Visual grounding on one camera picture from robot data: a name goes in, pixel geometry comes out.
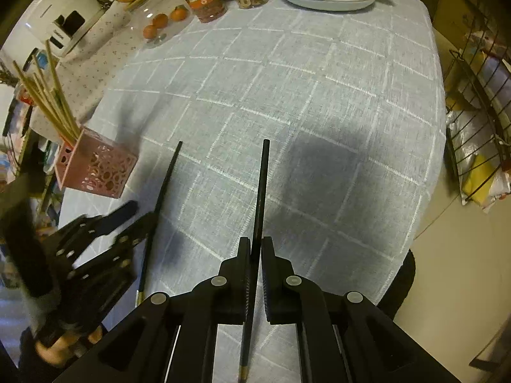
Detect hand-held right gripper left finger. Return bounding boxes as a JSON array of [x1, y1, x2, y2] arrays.
[[52, 236, 253, 383]]

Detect person's left hand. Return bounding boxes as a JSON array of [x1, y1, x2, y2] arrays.
[[34, 321, 104, 365]]

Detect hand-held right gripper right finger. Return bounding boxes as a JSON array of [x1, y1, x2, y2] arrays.
[[260, 236, 461, 383]]

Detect cardboard boxes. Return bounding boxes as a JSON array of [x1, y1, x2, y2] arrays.
[[431, 0, 492, 60]]

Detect black wire rack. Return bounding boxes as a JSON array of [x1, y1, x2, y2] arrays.
[[443, 8, 511, 206]]

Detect pink perforated utensil holder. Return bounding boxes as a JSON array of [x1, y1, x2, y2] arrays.
[[54, 127, 138, 199]]

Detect bunch of wooden chopsticks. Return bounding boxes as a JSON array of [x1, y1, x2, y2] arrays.
[[12, 39, 80, 146]]

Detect cluttered shelf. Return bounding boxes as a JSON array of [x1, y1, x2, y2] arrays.
[[0, 48, 65, 228]]

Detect black metal stand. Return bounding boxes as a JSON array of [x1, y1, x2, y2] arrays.
[[469, 327, 511, 372]]

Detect white countertop appliance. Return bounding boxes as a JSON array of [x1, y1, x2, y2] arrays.
[[8, 0, 116, 57]]

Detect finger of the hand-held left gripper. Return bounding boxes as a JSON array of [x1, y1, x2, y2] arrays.
[[67, 211, 159, 288], [54, 201, 139, 266]]

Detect grey checked tablecloth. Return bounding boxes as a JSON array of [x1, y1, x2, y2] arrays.
[[0, 0, 448, 383]]

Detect black chopstick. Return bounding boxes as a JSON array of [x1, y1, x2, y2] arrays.
[[237, 139, 270, 381], [135, 140, 183, 308]]

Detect yellow packet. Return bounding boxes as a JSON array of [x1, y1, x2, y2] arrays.
[[461, 154, 500, 204]]

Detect clear glass footed plate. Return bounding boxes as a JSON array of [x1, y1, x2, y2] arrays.
[[132, 0, 192, 49]]

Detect floral patterned cloth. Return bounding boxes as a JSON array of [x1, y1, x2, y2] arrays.
[[30, 2, 160, 134]]

